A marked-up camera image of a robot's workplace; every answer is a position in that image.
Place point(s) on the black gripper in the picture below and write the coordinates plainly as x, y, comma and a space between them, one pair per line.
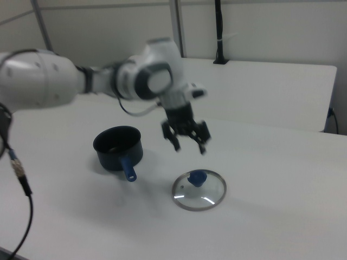
179, 117

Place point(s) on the glass lid with blue knob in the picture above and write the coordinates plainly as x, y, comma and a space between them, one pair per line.
199, 191

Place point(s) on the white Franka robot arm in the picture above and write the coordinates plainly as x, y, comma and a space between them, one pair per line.
40, 81

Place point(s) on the black pole base clamp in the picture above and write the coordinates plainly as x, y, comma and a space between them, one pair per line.
221, 61

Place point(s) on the white neighbouring table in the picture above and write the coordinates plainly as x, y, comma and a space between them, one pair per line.
257, 89

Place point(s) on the grey aluminium partition post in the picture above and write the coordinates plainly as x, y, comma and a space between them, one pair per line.
43, 24
177, 27

